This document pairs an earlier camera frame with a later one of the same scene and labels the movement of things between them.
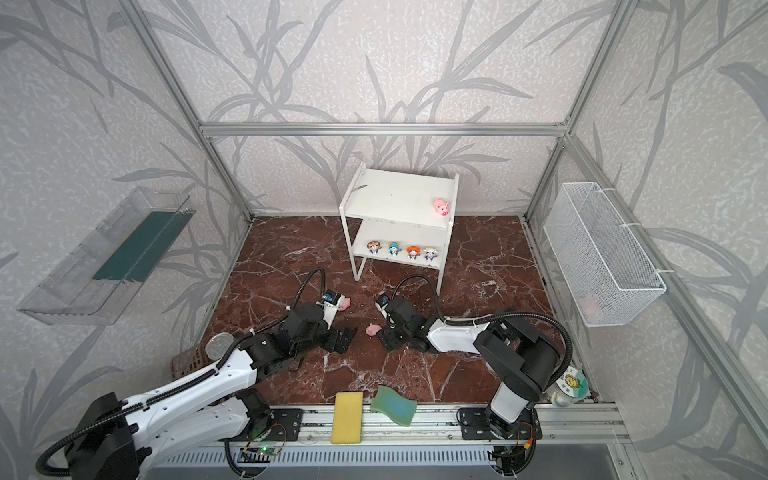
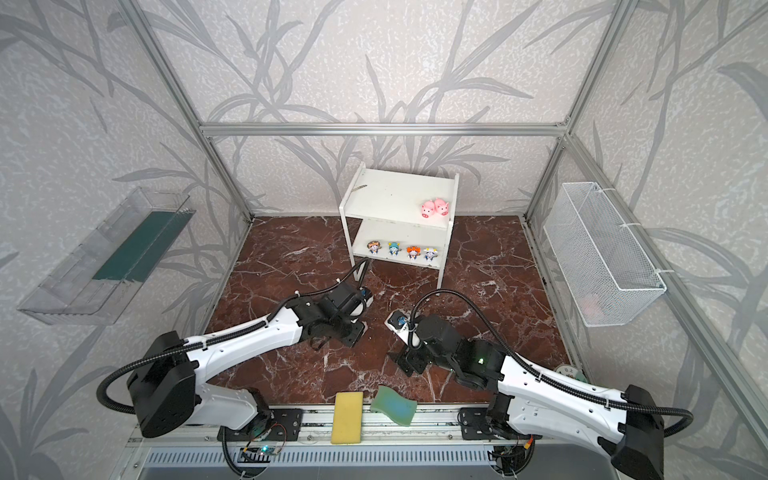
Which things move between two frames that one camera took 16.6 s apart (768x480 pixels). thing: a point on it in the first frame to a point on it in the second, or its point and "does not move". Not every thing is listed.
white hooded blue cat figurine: (430, 253) does not move
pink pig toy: (441, 207) does not move
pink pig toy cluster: (372, 329) to (427, 209)
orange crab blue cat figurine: (413, 252) does not move
